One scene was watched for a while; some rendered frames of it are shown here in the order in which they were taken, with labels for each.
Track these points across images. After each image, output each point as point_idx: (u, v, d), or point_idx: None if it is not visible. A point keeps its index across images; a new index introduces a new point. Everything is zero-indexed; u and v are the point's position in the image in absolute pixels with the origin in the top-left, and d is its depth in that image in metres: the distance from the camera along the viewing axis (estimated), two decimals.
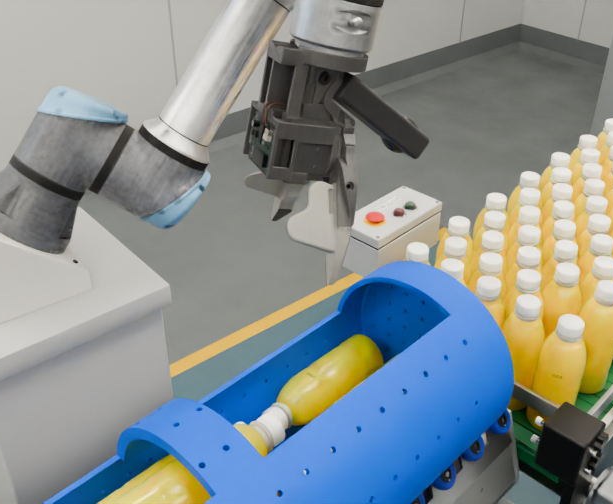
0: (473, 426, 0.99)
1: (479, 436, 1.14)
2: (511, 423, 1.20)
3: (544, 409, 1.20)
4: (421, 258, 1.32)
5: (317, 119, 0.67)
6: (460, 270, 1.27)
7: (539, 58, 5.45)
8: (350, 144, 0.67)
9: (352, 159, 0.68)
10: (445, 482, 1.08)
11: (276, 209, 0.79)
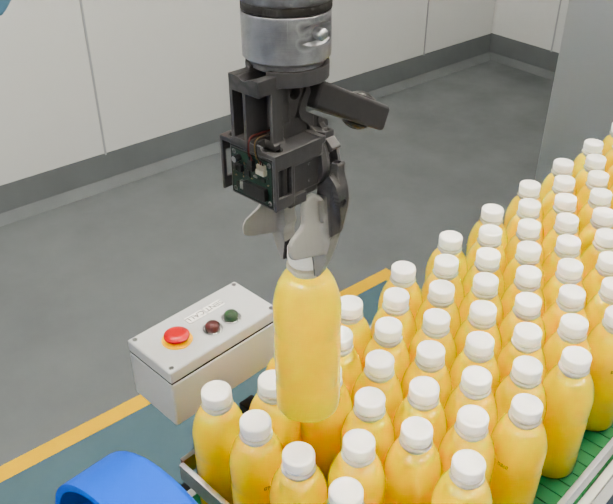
0: None
1: None
2: None
3: None
4: (218, 407, 0.94)
5: (296, 133, 0.65)
6: (264, 430, 0.90)
7: (510, 71, 5.07)
8: (336, 147, 0.66)
9: (339, 159, 0.67)
10: None
11: (282, 244, 0.75)
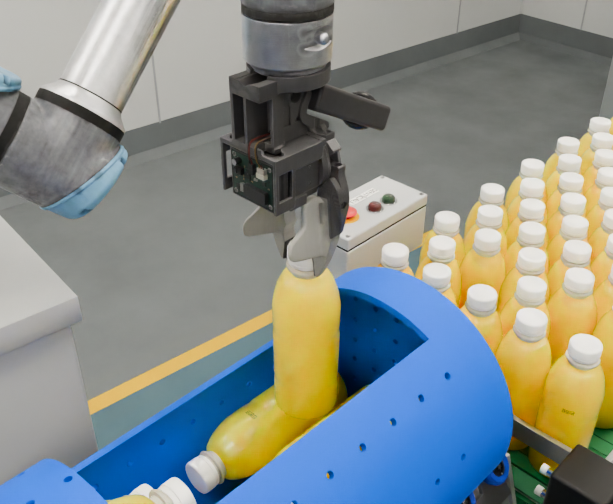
0: (458, 487, 0.74)
1: None
2: (509, 470, 0.96)
3: (551, 453, 0.96)
4: (399, 263, 1.07)
5: (297, 136, 0.65)
6: (447, 277, 1.03)
7: (540, 50, 5.20)
8: (337, 150, 0.66)
9: (340, 161, 0.67)
10: None
11: (282, 244, 0.75)
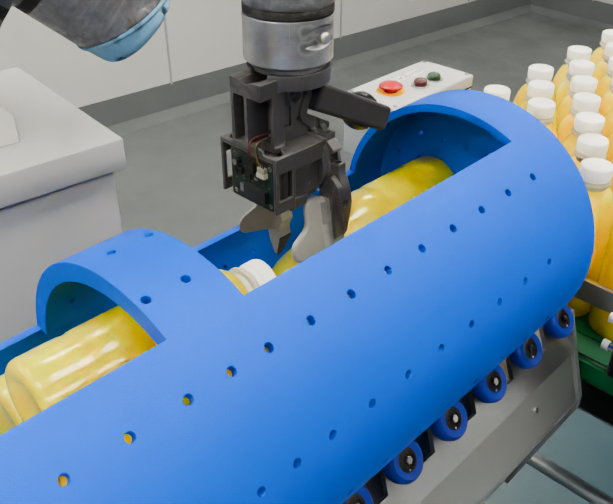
0: (543, 296, 0.70)
1: (538, 340, 0.85)
2: (573, 326, 0.91)
3: None
4: None
5: (297, 136, 0.65)
6: None
7: (552, 21, 5.16)
8: (337, 149, 0.66)
9: (340, 161, 0.67)
10: (490, 390, 0.79)
11: (277, 240, 0.76)
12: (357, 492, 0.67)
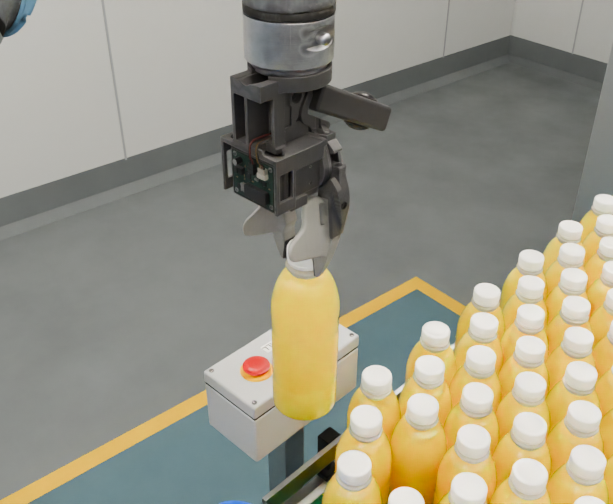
0: None
1: None
2: None
3: None
4: (310, 265, 0.73)
5: (298, 136, 0.65)
6: (365, 474, 0.83)
7: (530, 74, 5.01)
8: (338, 150, 0.66)
9: (340, 162, 0.67)
10: None
11: (282, 244, 0.75)
12: None
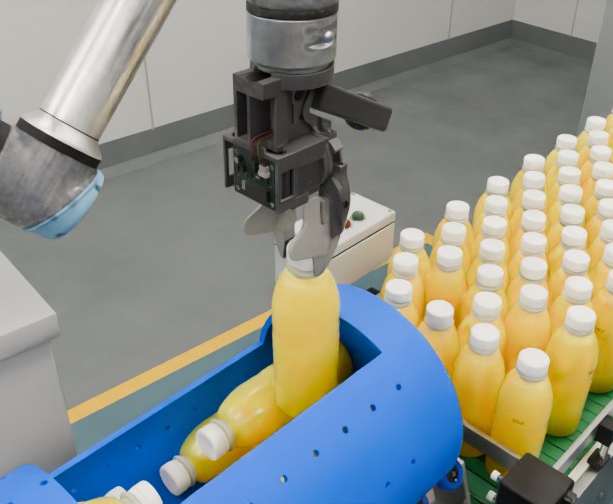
0: (409, 489, 0.80)
1: (426, 498, 0.95)
2: (464, 476, 1.01)
3: (504, 460, 1.01)
4: (310, 265, 0.73)
5: (299, 135, 0.65)
6: (408, 293, 1.08)
7: (531, 55, 5.26)
8: (339, 149, 0.66)
9: (342, 161, 0.67)
10: None
11: (282, 244, 0.75)
12: None
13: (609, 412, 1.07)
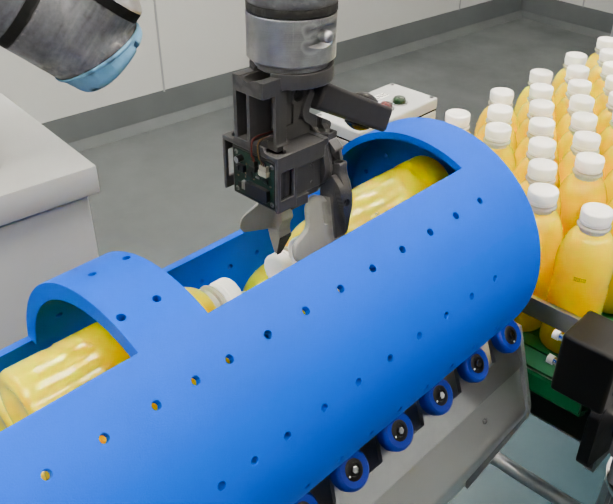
0: (490, 309, 0.77)
1: (488, 368, 0.91)
2: (521, 341, 0.97)
3: (563, 324, 0.97)
4: None
5: (299, 135, 0.65)
6: None
7: (542, 27, 5.22)
8: (339, 149, 0.66)
9: (341, 161, 0.67)
10: (433, 395, 0.85)
11: (277, 240, 0.76)
12: None
13: None
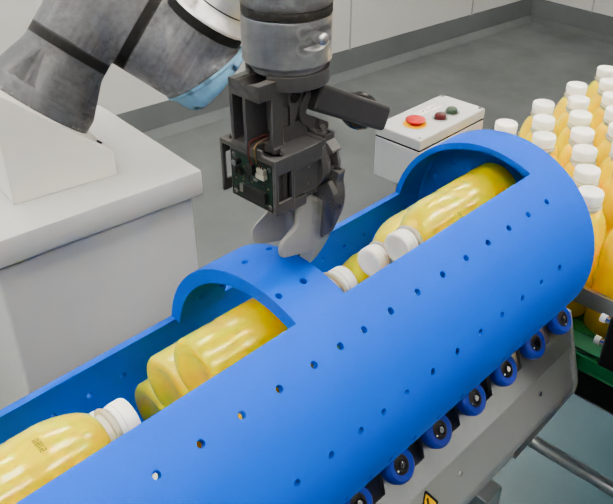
0: (554, 294, 0.91)
1: (545, 346, 1.04)
2: (571, 324, 1.11)
3: (607, 310, 1.11)
4: None
5: (296, 136, 0.65)
6: None
7: (552, 31, 5.35)
8: (337, 150, 0.65)
9: (339, 161, 0.67)
10: (501, 369, 0.99)
11: None
12: (408, 458, 0.87)
13: None
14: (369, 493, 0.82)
